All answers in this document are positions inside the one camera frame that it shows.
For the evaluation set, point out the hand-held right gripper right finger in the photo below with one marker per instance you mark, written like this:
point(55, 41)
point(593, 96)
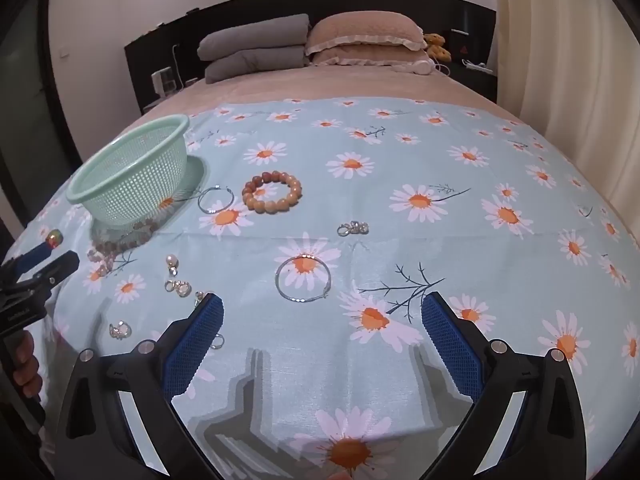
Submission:
point(450, 350)

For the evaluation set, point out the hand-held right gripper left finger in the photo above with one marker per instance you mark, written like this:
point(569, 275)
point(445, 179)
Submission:
point(196, 344)

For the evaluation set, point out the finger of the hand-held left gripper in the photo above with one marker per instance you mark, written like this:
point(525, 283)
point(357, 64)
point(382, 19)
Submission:
point(57, 266)
point(30, 256)

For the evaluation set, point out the small silver charm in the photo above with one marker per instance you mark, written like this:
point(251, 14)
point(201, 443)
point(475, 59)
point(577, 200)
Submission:
point(200, 297)

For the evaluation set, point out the pair of silver rings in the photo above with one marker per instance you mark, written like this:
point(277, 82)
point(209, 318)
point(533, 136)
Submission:
point(181, 287)

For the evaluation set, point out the pearl earring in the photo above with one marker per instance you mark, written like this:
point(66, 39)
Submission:
point(172, 261)

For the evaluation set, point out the green plastic strainer basket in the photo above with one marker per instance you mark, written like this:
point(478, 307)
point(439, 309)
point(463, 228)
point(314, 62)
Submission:
point(125, 170)

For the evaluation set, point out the large thin silver bangle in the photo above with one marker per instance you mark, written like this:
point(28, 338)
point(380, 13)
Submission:
point(305, 258)

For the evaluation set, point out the small thin silver bangle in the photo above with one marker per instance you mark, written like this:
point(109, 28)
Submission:
point(198, 203)

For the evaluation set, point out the silver earring cluster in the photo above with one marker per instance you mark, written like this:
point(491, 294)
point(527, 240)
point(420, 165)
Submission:
point(345, 230)

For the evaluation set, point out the person's left hand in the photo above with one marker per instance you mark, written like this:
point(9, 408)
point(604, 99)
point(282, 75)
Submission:
point(26, 366)

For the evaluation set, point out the daisy print blue cloth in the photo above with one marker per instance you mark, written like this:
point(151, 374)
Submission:
point(280, 360)

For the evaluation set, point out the dark sliding door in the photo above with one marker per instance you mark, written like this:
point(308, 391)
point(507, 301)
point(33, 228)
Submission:
point(25, 110)

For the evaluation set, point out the white bedside device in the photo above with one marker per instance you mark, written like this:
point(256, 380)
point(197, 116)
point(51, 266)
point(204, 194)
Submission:
point(164, 81)

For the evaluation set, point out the black headboard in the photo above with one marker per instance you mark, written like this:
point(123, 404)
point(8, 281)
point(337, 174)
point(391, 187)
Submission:
point(165, 45)

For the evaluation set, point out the black nightstand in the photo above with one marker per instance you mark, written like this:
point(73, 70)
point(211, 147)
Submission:
point(475, 85)

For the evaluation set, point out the grey folded blanket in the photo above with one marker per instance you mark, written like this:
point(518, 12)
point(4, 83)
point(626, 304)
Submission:
point(250, 66)
point(250, 35)

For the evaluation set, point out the white headphones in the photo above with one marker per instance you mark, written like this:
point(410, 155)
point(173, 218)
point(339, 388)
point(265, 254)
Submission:
point(420, 66)

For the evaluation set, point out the white power strip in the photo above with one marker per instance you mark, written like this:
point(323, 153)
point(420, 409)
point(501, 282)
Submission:
point(475, 65)

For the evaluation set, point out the bed with beige sheet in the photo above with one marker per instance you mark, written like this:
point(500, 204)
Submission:
point(320, 82)

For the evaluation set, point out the black box with red triangle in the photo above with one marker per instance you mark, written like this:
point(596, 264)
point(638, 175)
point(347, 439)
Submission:
point(461, 46)

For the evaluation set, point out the brown teddy bear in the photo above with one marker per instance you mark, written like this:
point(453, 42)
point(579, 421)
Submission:
point(436, 46)

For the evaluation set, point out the beige frilled pillow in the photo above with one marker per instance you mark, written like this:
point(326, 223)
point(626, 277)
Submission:
point(365, 27)
point(360, 59)

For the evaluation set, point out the cream curtain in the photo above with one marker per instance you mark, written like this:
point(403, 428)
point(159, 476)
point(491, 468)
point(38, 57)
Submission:
point(575, 60)

